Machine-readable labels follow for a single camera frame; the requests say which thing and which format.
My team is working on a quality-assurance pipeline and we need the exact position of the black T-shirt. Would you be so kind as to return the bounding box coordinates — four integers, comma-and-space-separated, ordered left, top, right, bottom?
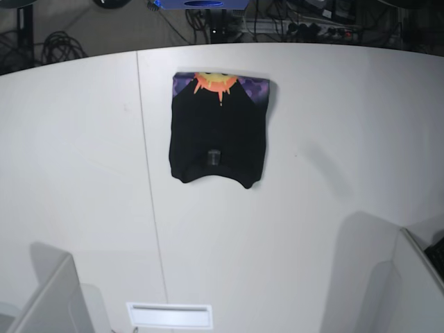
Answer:
169, 72, 270, 189

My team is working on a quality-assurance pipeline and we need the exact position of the white slotted table plate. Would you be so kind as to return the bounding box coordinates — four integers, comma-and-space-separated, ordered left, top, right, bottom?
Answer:
126, 302, 214, 330

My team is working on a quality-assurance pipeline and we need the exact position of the white power strip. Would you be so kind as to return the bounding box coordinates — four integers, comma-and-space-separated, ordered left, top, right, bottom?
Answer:
237, 18, 360, 42

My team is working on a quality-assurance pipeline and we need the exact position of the blue box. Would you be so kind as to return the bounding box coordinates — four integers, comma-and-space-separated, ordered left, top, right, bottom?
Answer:
154, 0, 250, 10

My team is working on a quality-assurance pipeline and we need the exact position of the white left partition panel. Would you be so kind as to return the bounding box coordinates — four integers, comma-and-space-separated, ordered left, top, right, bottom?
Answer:
1, 242, 113, 332

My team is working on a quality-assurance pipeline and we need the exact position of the white partition panel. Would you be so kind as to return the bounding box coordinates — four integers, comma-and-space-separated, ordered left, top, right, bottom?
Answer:
355, 228, 443, 332
1, 242, 113, 332

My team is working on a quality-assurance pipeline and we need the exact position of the white right partition panel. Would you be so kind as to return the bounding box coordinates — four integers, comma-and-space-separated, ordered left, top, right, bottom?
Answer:
355, 228, 443, 332

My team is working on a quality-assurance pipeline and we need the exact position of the black keyboard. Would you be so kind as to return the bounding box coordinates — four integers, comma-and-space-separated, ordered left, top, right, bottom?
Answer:
425, 240, 443, 278

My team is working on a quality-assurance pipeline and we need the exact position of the coiled black cable bundle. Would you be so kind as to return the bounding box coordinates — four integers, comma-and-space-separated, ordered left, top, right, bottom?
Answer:
40, 31, 87, 65

